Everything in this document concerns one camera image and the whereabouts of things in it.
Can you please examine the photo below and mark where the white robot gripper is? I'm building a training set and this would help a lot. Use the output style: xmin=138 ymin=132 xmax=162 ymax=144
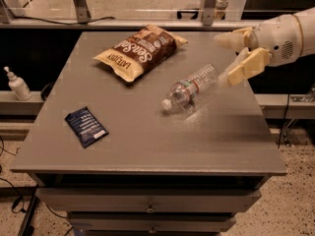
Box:
xmin=214 ymin=15 xmax=302 ymax=88

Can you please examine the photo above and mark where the clear plastic water bottle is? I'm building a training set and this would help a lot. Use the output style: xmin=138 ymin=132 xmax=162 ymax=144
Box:
xmin=161 ymin=64 xmax=219 ymax=111

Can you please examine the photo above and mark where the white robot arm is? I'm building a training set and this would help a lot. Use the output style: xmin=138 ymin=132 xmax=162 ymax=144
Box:
xmin=214 ymin=8 xmax=315 ymax=88

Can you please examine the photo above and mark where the white pump dispenser bottle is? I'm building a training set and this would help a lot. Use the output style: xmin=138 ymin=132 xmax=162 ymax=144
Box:
xmin=4 ymin=67 xmax=32 ymax=101

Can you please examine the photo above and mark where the brown sea salt chip bag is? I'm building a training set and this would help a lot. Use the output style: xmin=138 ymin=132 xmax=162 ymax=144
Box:
xmin=94 ymin=25 xmax=188 ymax=83

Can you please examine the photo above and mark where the dark blue snack packet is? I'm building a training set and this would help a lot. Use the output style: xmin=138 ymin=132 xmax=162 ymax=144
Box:
xmin=65 ymin=107 xmax=108 ymax=148

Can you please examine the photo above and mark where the metal upper drawer knob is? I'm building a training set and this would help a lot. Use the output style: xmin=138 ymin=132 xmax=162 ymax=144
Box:
xmin=146 ymin=205 xmax=156 ymax=213

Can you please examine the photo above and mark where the grey upper drawer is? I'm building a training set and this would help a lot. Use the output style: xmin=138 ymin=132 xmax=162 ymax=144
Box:
xmin=36 ymin=188 xmax=261 ymax=212

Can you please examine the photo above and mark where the grey drawer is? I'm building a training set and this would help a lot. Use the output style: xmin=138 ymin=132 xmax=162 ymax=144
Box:
xmin=68 ymin=212 xmax=235 ymax=232
xmin=36 ymin=188 xmax=261 ymax=212

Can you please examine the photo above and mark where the grey lower drawer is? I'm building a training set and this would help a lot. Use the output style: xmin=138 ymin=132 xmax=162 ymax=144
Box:
xmin=68 ymin=212 xmax=235 ymax=232

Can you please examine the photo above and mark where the right metal frame post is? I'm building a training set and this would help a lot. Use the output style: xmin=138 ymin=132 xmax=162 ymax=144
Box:
xmin=202 ymin=0 xmax=217 ymax=26

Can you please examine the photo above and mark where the metal frame post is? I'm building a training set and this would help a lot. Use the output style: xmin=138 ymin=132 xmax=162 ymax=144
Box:
xmin=202 ymin=0 xmax=217 ymax=26
xmin=73 ymin=0 xmax=92 ymax=24

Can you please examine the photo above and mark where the left metal frame post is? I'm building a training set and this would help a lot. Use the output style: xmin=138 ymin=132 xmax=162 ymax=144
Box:
xmin=73 ymin=0 xmax=92 ymax=24

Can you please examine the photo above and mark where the black cable on ledge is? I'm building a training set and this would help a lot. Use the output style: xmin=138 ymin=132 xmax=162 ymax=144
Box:
xmin=6 ymin=6 xmax=116 ymax=27

